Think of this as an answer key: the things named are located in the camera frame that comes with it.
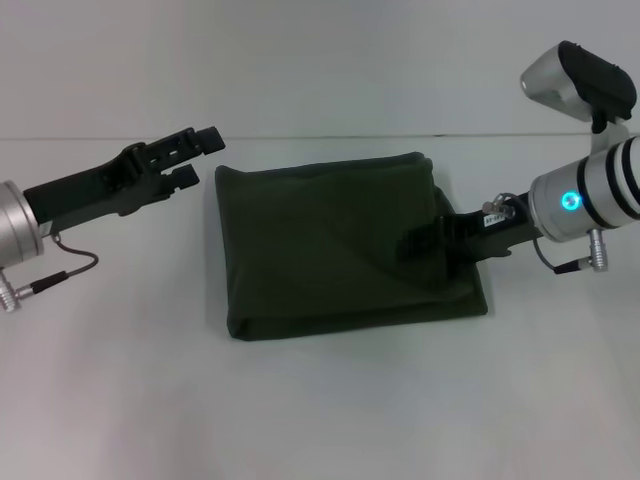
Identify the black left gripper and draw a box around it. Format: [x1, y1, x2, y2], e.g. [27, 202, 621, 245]
[22, 125, 227, 235]

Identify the left gripper cable with plug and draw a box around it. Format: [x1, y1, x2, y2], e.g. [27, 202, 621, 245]
[0, 238, 100, 314]

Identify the dark green t-shirt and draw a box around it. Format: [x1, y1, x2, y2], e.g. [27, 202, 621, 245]
[213, 151, 489, 342]

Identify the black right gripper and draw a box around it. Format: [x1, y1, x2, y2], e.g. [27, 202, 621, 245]
[395, 191, 545, 264]

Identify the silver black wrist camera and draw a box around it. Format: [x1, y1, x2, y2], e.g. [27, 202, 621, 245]
[519, 39, 640, 157]

